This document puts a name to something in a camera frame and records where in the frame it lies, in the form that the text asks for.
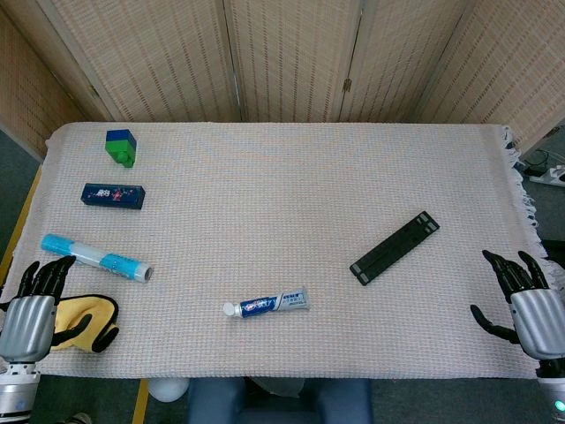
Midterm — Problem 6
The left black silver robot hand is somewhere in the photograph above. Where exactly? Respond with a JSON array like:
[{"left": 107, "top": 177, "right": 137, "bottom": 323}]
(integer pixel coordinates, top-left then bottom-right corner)
[{"left": 0, "top": 254, "right": 93, "bottom": 364}]

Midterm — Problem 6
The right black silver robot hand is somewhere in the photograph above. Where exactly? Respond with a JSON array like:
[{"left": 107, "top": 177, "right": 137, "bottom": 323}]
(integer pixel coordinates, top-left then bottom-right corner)
[{"left": 470, "top": 249, "right": 565, "bottom": 361}]

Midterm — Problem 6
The blue white toothpaste tube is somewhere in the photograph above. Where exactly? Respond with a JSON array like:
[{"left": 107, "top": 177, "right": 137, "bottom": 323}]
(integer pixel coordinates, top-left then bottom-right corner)
[{"left": 237, "top": 286, "right": 310, "bottom": 318}]

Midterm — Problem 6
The yellow cloth with black trim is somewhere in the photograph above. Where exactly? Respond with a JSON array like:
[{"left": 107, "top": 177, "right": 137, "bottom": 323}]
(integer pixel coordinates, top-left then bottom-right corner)
[{"left": 49, "top": 294, "right": 120, "bottom": 353}]

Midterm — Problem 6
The blue white cling film roll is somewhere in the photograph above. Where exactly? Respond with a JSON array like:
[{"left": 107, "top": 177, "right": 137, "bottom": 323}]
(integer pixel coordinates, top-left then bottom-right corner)
[{"left": 41, "top": 233, "right": 154, "bottom": 283}]

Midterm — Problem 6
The white power strip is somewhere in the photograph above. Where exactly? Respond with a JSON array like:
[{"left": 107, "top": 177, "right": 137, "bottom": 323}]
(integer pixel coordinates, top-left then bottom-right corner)
[{"left": 528, "top": 165, "right": 565, "bottom": 189}]

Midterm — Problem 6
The dark blue printed box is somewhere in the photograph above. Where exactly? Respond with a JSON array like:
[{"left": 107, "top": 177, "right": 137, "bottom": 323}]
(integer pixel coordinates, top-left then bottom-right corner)
[{"left": 80, "top": 182, "right": 147, "bottom": 211}]

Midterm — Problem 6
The white round object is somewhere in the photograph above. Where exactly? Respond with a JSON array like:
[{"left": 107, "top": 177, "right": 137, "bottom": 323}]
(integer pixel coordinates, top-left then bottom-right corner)
[{"left": 147, "top": 377, "right": 190, "bottom": 403}]

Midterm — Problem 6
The black flat folding bar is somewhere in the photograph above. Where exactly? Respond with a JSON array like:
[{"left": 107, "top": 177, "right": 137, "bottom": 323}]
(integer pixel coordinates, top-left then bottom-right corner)
[{"left": 349, "top": 210, "right": 441, "bottom": 287}]

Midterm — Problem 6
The green blue toy block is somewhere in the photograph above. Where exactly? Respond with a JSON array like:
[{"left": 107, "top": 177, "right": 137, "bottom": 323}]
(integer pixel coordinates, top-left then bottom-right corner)
[{"left": 104, "top": 128, "right": 138, "bottom": 169}]

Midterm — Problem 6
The beige woven tablecloth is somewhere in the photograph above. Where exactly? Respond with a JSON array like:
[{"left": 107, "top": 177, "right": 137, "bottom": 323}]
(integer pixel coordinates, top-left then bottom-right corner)
[{"left": 2, "top": 122, "right": 565, "bottom": 380}]

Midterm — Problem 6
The bamboo folding screen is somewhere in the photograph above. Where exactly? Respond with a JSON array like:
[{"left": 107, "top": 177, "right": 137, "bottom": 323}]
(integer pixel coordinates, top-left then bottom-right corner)
[{"left": 0, "top": 0, "right": 565, "bottom": 160}]

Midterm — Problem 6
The black cable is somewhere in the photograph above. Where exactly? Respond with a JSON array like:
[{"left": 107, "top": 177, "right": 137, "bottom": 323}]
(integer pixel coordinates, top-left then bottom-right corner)
[{"left": 523, "top": 148, "right": 553, "bottom": 173}]

